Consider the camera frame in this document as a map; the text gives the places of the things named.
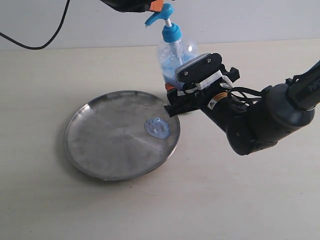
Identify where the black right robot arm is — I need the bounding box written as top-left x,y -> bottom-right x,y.
165,53 -> 320,156

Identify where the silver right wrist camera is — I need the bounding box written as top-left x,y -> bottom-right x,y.
174,52 -> 222,91

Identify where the blue soap blob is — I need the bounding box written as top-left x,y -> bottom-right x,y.
144,117 -> 170,139

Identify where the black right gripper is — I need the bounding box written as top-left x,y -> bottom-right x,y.
164,64 -> 240,117

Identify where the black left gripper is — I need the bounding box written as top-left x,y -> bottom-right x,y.
100,0 -> 164,13

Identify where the round stainless steel plate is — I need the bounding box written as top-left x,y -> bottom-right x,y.
64,90 -> 181,181

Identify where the blue pump lotion bottle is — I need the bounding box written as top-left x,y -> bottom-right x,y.
144,3 -> 198,91

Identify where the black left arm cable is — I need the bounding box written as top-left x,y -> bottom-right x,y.
0,0 -> 72,50

